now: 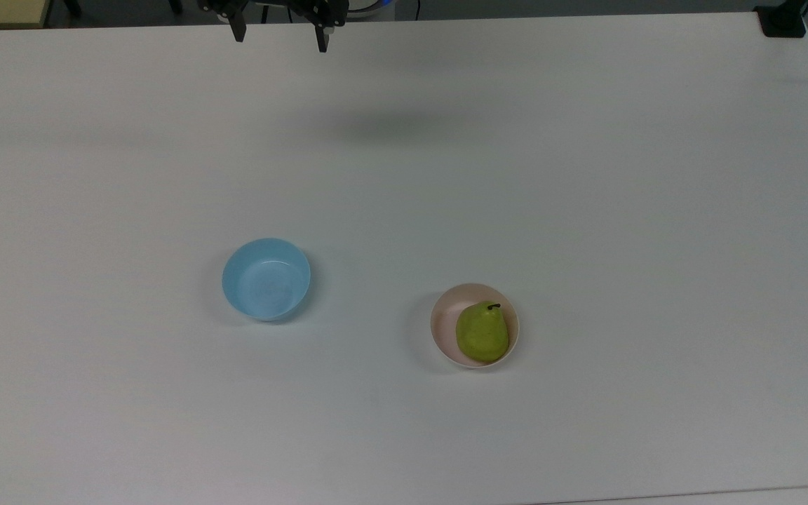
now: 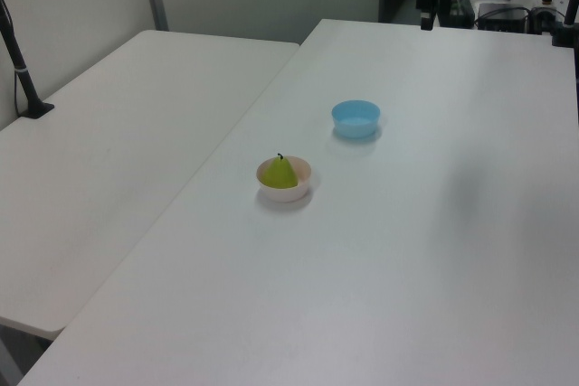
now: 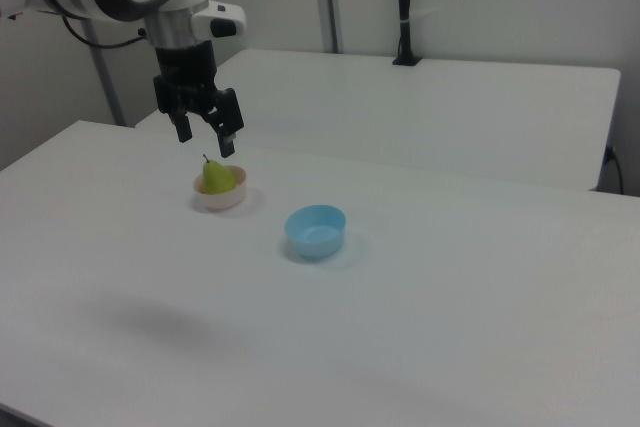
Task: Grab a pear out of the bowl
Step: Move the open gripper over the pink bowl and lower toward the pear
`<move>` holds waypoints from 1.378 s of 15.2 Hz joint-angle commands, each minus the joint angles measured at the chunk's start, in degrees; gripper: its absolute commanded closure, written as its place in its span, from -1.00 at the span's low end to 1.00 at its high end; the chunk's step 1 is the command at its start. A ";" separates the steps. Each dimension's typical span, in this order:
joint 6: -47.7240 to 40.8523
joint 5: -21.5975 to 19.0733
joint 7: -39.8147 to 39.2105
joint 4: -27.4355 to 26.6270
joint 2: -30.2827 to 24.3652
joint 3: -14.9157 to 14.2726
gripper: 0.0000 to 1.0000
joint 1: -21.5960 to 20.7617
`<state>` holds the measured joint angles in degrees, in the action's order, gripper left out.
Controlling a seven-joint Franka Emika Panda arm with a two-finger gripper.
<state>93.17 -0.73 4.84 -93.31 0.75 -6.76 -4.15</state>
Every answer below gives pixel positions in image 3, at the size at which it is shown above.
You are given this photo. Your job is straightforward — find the black wall cable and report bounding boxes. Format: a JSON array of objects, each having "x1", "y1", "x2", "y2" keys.
[{"x1": 603, "y1": 145, "x2": 626, "y2": 195}]

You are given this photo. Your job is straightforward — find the grey metal frame leg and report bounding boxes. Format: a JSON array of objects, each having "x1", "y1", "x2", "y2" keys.
[{"x1": 86, "y1": 19, "x2": 127, "y2": 128}]

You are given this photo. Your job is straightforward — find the black pole with clamp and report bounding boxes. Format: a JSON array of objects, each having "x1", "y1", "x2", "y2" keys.
[{"x1": 391, "y1": 0, "x2": 423, "y2": 68}]

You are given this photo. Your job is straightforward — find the green pear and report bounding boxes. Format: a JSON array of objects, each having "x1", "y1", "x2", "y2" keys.
[{"x1": 201, "y1": 153, "x2": 238, "y2": 197}]

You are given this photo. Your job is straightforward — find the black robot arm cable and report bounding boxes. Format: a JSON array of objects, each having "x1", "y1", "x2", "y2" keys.
[{"x1": 61, "y1": 13, "x2": 150, "y2": 50}]

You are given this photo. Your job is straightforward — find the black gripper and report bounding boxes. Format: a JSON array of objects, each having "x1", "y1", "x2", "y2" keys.
[{"x1": 152, "y1": 40, "x2": 246, "y2": 159}]

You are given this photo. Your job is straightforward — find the blue plastic bowl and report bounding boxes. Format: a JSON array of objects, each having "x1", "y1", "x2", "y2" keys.
[{"x1": 283, "y1": 203, "x2": 348, "y2": 261}]

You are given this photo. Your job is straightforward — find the pink plastic bowl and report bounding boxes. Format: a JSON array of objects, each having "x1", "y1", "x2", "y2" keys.
[{"x1": 192, "y1": 164, "x2": 249, "y2": 213}]

